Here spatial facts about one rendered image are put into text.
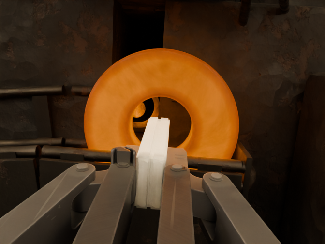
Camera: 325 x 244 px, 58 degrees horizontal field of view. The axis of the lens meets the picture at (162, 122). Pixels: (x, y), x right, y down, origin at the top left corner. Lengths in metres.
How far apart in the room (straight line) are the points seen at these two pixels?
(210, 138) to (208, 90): 0.05
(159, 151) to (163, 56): 0.14
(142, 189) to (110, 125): 0.15
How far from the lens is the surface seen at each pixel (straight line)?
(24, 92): 0.39
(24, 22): 0.40
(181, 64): 0.28
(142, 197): 0.16
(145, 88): 0.28
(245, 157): 0.29
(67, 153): 0.29
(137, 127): 0.40
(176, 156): 0.17
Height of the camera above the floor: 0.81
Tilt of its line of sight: 13 degrees down
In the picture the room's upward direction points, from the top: 4 degrees clockwise
